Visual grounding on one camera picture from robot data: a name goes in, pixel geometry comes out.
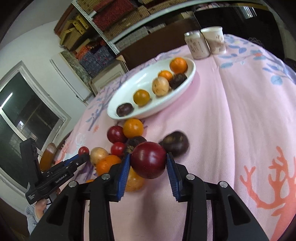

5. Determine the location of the small red tomato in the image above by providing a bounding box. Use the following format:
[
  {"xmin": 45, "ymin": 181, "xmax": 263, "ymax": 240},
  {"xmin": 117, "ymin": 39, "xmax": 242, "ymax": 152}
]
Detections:
[
  {"xmin": 110, "ymin": 142, "xmax": 126, "ymax": 158},
  {"xmin": 78, "ymin": 146, "xmax": 90, "ymax": 156}
]

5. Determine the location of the white paper cup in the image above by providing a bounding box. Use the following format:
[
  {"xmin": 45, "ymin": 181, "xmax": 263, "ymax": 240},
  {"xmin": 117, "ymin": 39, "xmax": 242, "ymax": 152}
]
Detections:
[{"xmin": 201, "ymin": 26, "xmax": 226, "ymax": 55}]

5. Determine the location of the dark wrinkled passion fruit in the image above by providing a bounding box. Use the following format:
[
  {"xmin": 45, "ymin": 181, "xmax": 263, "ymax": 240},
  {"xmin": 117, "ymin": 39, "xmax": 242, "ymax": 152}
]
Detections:
[{"xmin": 126, "ymin": 136, "xmax": 147, "ymax": 148}]

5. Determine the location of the small brown longan fruit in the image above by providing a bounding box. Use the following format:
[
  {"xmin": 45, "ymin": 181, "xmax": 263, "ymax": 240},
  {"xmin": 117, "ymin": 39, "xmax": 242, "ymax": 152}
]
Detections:
[{"xmin": 85, "ymin": 179, "xmax": 94, "ymax": 183}]

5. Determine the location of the white oval plate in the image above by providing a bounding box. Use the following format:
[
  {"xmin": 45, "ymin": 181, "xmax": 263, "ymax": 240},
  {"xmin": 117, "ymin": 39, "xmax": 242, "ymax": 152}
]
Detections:
[{"xmin": 107, "ymin": 57, "xmax": 196, "ymax": 120}]

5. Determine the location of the striped yellow pepino melon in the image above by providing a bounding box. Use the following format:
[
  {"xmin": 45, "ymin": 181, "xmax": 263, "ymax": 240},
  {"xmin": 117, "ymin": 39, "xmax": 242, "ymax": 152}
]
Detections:
[{"xmin": 90, "ymin": 147, "xmax": 109, "ymax": 166}]

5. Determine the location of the small striped pepino back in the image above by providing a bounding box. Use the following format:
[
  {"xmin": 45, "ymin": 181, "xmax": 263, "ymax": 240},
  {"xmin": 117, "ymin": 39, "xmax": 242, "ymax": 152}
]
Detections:
[{"xmin": 152, "ymin": 76, "xmax": 170, "ymax": 97}]

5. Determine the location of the pink deer print tablecloth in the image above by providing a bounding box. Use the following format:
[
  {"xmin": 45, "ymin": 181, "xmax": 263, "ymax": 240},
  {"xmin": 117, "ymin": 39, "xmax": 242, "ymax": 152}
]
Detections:
[{"xmin": 57, "ymin": 35, "xmax": 295, "ymax": 240}]

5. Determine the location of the pink drink can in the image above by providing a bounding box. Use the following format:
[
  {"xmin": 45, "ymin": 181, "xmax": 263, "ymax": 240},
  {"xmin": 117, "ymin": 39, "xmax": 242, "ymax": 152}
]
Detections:
[{"xmin": 184, "ymin": 30, "xmax": 210, "ymax": 60}]

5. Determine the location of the person's left hand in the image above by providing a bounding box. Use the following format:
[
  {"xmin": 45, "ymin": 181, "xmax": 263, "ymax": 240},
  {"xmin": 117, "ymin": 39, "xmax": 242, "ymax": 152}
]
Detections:
[{"xmin": 35, "ymin": 199, "xmax": 49, "ymax": 221}]

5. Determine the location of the framed picture leaning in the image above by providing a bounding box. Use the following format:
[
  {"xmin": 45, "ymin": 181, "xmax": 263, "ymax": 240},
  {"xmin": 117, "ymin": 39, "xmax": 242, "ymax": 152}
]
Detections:
[{"xmin": 89, "ymin": 55, "xmax": 128, "ymax": 95}]

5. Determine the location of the dark purple passion fruit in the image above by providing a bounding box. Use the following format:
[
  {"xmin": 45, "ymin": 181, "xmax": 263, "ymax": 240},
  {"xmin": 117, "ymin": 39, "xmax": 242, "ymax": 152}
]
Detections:
[{"xmin": 116, "ymin": 102, "xmax": 134, "ymax": 117}]

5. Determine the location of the blue patterned boxes stack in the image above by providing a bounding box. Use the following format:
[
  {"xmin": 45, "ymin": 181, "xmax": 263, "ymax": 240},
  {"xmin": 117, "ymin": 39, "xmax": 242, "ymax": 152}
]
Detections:
[{"xmin": 75, "ymin": 45, "xmax": 115, "ymax": 78}]

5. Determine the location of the small yellow orange fruit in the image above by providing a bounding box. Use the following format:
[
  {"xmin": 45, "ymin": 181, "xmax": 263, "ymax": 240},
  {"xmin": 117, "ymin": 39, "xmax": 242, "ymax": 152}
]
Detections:
[{"xmin": 123, "ymin": 118, "xmax": 144, "ymax": 138}]

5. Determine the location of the purple mangosteen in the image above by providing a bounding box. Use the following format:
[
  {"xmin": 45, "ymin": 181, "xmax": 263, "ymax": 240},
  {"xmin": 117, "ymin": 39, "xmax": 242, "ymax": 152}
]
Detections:
[{"xmin": 169, "ymin": 73, "xmax": 187, "ymax": 89}]

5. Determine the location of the orange persimmon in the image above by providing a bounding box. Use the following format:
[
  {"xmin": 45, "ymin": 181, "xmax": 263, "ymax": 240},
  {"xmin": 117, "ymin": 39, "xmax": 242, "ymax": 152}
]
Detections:
[{"xmin": 125, "ymin": 167, "xmax": 145, "ymax": 192}]

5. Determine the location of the metal storage shelf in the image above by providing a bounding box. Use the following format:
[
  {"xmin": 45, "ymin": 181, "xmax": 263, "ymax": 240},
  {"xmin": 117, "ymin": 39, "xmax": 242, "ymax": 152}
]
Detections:
[{"xmin": 71, "ymin": 0, "xmax": 202, "ymax": 55}]

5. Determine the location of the dark wooden cabinet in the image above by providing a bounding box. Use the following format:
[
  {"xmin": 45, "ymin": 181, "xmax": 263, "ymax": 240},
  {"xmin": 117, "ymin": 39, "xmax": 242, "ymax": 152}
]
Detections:
[{"xmin": 119, "ymin": 19, "xmax": 201, "ymax": 69}]

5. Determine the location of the large red plum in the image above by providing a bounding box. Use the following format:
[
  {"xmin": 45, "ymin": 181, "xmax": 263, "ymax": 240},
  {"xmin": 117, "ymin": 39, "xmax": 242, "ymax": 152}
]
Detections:
[{"xmin": 107, "ymin": 126, "xmax": 128, "ymax": 144}]

